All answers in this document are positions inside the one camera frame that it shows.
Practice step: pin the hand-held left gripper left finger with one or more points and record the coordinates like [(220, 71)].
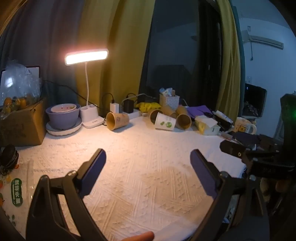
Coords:
[(94, 172)]

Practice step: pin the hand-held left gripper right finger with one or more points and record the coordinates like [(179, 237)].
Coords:
[(201, 172)]

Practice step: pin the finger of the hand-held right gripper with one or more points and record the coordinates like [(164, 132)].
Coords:
[(233, 150), (246, 138)]

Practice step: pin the brown paper cup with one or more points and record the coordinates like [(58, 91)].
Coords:
[(183, 121), (119, 120), (168, 110), (182, 110), (153, 115)]

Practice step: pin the white paper cup green print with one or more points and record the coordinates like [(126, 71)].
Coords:
[(165, 122)]

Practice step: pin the person's left hand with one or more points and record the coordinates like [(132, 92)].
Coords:
[(140, 236)]

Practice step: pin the white mug with yellow print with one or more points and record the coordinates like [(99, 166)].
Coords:
[(241, 126)]

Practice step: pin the white tube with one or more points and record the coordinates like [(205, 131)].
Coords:
[(223, 115)]

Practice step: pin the white and yellow tissue box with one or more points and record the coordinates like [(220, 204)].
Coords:
[(207, 126)]

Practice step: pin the dark monitor screen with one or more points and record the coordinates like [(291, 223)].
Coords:
[(254, 99)]

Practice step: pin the white plate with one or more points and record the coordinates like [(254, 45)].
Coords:
[(69, 131)]

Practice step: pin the white textured tablecloth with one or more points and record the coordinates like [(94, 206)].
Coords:
[(143, 166)]

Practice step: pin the purple cloth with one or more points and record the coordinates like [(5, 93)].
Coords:
[(198, 110)]

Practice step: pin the purple bowl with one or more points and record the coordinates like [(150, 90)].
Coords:
[(61, 120)]

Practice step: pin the white charger plug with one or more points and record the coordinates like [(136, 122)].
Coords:
[(114, 108)]

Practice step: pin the white power strip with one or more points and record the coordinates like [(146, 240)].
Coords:
[(135, 113)]

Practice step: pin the white bowl with pink inside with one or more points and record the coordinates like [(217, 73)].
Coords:
[(63, 108)]

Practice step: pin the black power adapter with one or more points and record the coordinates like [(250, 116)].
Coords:
[(128, 106)]

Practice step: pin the white woven basket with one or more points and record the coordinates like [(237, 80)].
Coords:
[(170, 102)]

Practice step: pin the plastic bag with green label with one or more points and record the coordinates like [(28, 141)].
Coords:
[(16, 192)]

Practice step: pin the yellow curtain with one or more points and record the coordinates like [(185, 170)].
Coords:
[(230, 58), (120, 58)]

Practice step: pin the yellow cloth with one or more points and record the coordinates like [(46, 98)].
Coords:
[(148, 106)]

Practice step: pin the cardboard box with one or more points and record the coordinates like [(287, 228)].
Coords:
[(22, 126)]

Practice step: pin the black round headphones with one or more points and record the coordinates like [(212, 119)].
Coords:
[(9, 160)]

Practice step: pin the white air conditioner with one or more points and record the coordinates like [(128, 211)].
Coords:
[(263, 41)]

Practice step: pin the pile of oranges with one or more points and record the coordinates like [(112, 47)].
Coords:
[(20, 103)]

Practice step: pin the dark window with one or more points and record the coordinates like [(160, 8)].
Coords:
[(180, 51)]

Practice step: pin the white desk lamp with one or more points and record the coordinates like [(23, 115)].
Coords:
[(86, 56)]

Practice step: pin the clear plastic bag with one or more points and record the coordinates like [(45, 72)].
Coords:
[(19, 78)]

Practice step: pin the grey curtain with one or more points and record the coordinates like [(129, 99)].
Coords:
[(41, 34)]

